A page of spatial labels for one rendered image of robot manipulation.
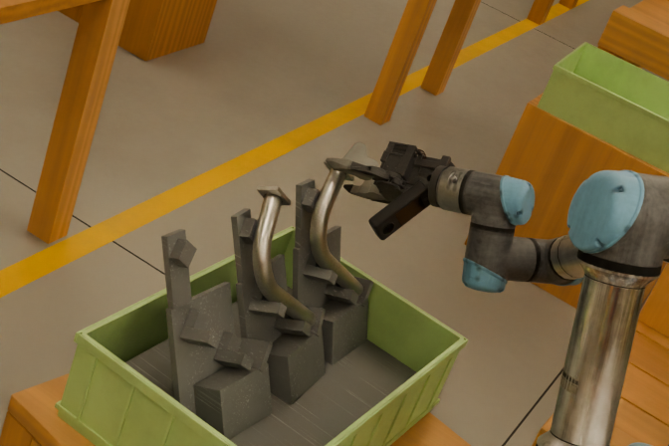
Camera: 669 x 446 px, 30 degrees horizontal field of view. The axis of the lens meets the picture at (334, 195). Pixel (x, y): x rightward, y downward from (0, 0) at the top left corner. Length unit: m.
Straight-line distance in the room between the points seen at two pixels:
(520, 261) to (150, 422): 0.65
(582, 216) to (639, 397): 0.88
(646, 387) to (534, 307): 1.97
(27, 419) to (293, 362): 0.45
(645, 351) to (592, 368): 0.96
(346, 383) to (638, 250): 0.74
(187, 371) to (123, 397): 0.12
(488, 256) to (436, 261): 2.49
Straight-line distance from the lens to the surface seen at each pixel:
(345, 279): 2.29
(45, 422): 2.08
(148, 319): 2.14
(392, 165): 2.15
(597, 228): 1.72
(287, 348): 2.17
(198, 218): 4.27
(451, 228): 4.82
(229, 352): 2.06
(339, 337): 2.31
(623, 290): 1.76
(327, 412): 2.19
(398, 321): 2.37
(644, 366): 2.69
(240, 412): 2.06
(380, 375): 2.33
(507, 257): 2.08
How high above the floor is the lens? 2.15
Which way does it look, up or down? 27 degrees down
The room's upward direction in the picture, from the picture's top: 21 degrees clockwise
